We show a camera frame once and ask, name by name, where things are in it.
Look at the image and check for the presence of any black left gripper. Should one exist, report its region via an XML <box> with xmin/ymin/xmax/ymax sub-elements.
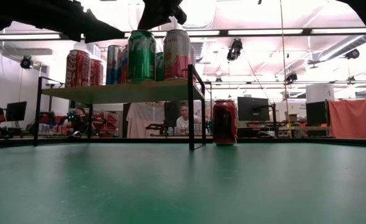
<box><xmin>50</xmin><ymin>0</ymin><xmax>126</xmax><ymax>44</ymax></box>

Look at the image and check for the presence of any slim silver can blue tab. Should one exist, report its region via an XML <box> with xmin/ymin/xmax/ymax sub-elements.
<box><xmin>106</xmin><ymin>44</ymin><xmax>124</xmax><ymax>85</ymax></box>

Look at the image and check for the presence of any red Coca-Cola can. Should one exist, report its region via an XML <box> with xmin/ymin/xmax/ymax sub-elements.
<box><xmin>64</xmin><ymin>49</ymin><xmax>91</xmax><ymax>88</ymax></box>
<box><xmin>89</xmin><ymin>58</ymin><xmax>104</xmax><ymax>87</ymax></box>
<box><xmin>212</xmin><ymin>99</ymin><xmax>238</xmax><ymax>147</ymax></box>

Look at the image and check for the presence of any red Fanta can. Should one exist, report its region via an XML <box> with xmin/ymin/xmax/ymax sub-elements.
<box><xmin>120</xmin><ymin>44</ymin><xmax>129</xmax><ymax>85</ymax></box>

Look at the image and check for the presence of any green Sprite can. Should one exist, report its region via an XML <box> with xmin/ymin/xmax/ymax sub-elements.
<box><xmin>155</xmin><ymin>52</ymin><xmax>165</xmax><ymax>82</ymax></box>
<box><xmin>127</xmin><ymin>29</ymin><xmax>157</xmax><ymax>84</ymax></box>

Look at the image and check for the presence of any black ceiling spotlight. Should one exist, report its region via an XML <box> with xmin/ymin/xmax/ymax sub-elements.
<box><xmin>19</xmin><ymin>55</ymin><xmax>34</xmax><ymax>70</ymax></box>
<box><xmin>344</xmin><ymin>49</ymin><xmax>360</xmax><ymax>60</ymax></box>

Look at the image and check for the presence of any red storage bins rack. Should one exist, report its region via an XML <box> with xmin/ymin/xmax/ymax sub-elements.
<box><xmin>92</xmin><ymin>110</ymin><xmax>120</xmax><ymax>138</ymax></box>

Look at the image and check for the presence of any white hanging shirt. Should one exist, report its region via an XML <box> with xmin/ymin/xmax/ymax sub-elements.
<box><xmin>126</xmin><ymin>102</ymin><xmax>167</xmax><ymax>139</ymax></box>

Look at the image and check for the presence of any black monitor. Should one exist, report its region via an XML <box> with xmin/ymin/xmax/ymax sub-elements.
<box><xmin>237</xmin><ymin>96</ymin><xmax>271</xmax><ymax>122</ymax></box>
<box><xmin>4</xmin><ymin>101</ymin><xmax>28</xmax><ymax>123</ymax></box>
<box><xmin>305</xmin><ymin>101</ymin><xmax>329</xmax><ymax>127</ymax></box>

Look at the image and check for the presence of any black overhead beam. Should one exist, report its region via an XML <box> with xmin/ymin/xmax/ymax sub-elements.
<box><xmin>0</xmin><ymin>27</ymin><xmax>366</xmax><ymax>41</ymax></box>

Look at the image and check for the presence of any orange red fabric panel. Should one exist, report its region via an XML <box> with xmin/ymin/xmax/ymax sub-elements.
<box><xmin>327</xmin><ymin>98</ymin><xmax>366</xmax><ymax>140</ymax></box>

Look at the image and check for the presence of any wooden shelf black metal frame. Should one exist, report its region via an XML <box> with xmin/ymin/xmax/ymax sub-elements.
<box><xmin>33</xmin><ymin>64</ymin><xmax>213</xmax><ymax>151</ymax></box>

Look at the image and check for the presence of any black hanging camera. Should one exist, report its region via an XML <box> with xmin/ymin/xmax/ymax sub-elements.
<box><xmin>226</xmin><ymin>38</ymin><xmax>244</xmax><ymax>62</ymax></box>
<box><xmin>284</xmin><ymin>72</ymin><xmax>298</xmax><ymax>85</ymax></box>

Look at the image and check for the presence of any black table frame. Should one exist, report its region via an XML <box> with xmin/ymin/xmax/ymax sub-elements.
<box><xmin>0</xmin><ymin>136</ymin><xmax>366</xmax><ymax>149</ymax></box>

